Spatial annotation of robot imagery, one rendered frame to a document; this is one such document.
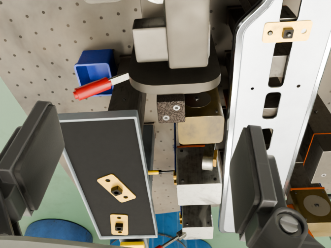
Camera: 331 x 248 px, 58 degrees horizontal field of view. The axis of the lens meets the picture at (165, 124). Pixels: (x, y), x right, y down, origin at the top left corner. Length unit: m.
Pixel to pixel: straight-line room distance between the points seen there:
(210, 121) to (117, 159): 0.19
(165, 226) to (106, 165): 1.97
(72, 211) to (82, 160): 2.39
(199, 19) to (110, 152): 0.28
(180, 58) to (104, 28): 0.55
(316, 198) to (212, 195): 0.42
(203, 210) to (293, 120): 0.40
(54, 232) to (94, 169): 2.46
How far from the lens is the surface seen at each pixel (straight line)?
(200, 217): 0.94
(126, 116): 0.46
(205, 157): 0.63
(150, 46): 0.40
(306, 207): 1.01
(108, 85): 0.47
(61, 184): 2.64
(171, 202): 1.45
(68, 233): 3.02
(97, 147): 0.53
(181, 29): 0.36
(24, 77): 1.07
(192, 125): 0.59
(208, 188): 0.69
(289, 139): 0.78
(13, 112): 2.20
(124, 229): 0.73
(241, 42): 0.59
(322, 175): 0.86
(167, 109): 0.53
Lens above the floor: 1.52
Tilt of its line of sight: 49 degrees down
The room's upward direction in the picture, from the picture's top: 179 degrees counter-clockwise
